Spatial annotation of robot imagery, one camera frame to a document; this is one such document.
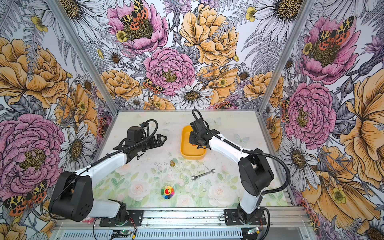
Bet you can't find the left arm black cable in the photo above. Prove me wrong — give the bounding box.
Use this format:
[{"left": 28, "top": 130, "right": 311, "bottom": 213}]
[{"left": 47, "top": 119, "right": 159, "bottom": 220}]

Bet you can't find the rainbow flower toy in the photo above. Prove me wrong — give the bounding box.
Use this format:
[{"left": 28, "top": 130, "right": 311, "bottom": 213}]
[{"left": 161, "top": 186, "right": 175, "bottom": 200}]

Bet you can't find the aluminium front rail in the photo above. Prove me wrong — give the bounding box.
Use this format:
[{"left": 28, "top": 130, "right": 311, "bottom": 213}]
[{"left": 55, "top": 206, "right": 313, "bottom": 230}]

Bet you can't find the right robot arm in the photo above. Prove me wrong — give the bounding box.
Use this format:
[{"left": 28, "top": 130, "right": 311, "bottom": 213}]
[{"left": 189, "top": 120, "right": 274, "bottom": 224}]

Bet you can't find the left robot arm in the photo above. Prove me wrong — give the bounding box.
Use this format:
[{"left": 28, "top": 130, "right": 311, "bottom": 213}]
[{"left": 49, "top": 123, "right": 167, "bottom": 224}]

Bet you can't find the yellow plastic bin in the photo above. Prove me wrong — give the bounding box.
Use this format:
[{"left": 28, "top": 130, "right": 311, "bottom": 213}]
[{"left": 180, "top": 126, "right": 207, "bottom": 160}]

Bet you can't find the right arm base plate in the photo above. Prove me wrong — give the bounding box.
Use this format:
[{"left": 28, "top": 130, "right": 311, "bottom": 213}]
[{"left": 224, "top": 209, "right": 267, "bottom": 226}]

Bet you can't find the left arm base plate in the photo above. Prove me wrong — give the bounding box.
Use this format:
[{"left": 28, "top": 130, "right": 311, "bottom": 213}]
[{"left": 99, "top": 210, "right": 144, "bottom": 227}]

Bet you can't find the pink flower toy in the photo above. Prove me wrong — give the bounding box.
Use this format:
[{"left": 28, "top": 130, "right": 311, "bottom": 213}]
[{"left": 82, "top": 218, "right": 95, "bottom": 225}]

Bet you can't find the green circuit board left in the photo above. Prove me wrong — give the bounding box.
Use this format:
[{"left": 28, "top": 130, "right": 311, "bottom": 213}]
[{"left": 110, "top": 230, "right": 134, "bottom": 240}]

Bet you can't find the green circuit board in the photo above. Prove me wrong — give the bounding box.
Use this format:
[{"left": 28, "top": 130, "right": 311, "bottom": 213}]
[
  {"left": 247, "top": 227, "right": 260, "bottom": 235},
  {"left": 110, "top": 230, "right": 134, "bottom": 240}
]

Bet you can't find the silver combination wrench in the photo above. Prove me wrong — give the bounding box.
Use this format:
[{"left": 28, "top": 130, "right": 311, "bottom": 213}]
[{"left": 191, "top": 169, "right": 216, "bottom": 181}]

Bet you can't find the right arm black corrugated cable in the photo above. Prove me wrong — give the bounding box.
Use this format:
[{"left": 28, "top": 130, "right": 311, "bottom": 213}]
[{"left": 191, "top": 108, "right": 291, "bottom": 240}]

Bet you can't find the white vented cable duct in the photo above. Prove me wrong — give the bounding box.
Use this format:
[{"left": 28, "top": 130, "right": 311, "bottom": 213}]
[{"left": 56, "top": 228, "right": 243, "bottom": 240}]

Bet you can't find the green circuit board right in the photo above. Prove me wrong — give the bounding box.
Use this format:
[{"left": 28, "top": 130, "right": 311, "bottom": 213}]
[{"left": 247, "top": 227, "right": 260, "bottom": 235}]

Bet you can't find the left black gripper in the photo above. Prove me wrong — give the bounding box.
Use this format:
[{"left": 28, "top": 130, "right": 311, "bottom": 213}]
[{"left": 136, "top": 134, "right": 167, "bottom": 152}]

